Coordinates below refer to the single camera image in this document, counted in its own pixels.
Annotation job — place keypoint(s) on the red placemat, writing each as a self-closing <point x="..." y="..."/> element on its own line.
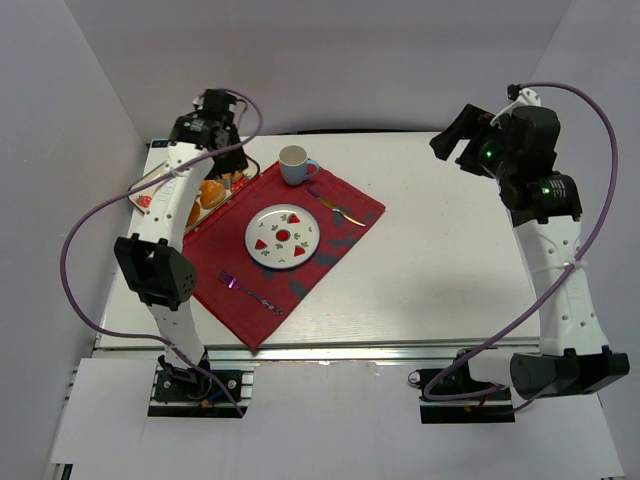
<point x="253" y="300"/>

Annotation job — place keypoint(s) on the white strawberry plate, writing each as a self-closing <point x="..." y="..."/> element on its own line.
<point x="282" y="236"/>

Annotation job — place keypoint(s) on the strawberry pattern tray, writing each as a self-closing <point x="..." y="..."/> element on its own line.
<point x="142" y="200"/>

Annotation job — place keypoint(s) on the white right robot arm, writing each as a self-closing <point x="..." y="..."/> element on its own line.
<point x="556" y="347"/>

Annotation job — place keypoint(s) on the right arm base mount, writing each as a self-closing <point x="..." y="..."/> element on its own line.
<point x="458" y="399"/>

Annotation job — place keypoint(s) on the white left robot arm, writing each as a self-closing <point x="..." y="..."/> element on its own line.
<point x="151" y="258"/>

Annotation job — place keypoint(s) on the iridescent knife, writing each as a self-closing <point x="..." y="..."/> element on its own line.
<point x="335" y="209"/>

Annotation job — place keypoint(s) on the round sugared cake bread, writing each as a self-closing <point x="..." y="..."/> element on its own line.
<point x="194" y="215"/>

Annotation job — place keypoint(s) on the sesame bun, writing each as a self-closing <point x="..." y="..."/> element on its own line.
<point x="212" y="194"/>

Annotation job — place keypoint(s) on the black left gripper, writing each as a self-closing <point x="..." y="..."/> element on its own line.
<point x="229" y="163"/>

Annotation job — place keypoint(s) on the ring donut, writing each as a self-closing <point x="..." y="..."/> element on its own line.
<point x="231" y="178"/>

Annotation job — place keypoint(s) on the blue white mug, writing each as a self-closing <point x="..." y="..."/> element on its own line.
<point x="296" y="166"/>

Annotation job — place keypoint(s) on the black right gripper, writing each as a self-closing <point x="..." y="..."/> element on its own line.
<point x="465" y="145"/>

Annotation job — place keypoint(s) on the iridescent fork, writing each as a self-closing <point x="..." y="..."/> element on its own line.
<point x="232" y="282"/>

